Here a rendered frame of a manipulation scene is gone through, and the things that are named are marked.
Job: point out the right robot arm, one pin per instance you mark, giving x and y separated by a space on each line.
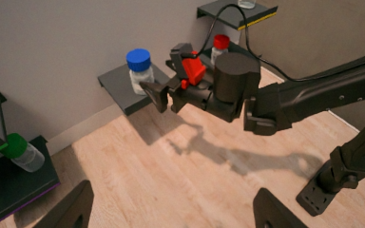
279 105

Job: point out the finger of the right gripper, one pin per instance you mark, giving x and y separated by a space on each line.
146 87
170 65

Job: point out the glass bottle with grey cap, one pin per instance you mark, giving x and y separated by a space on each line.
246 4

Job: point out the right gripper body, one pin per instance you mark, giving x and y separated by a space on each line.
193 90

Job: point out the clear glass bottle with green cap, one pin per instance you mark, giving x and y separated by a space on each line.
23 153

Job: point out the small glass bottle with red cap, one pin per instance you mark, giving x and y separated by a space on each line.
221 43

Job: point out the glass bottle with blue cap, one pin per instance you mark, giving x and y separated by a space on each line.
139 62

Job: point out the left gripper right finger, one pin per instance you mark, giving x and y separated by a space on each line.
270 212

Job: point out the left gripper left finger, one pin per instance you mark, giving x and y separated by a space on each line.
73 211

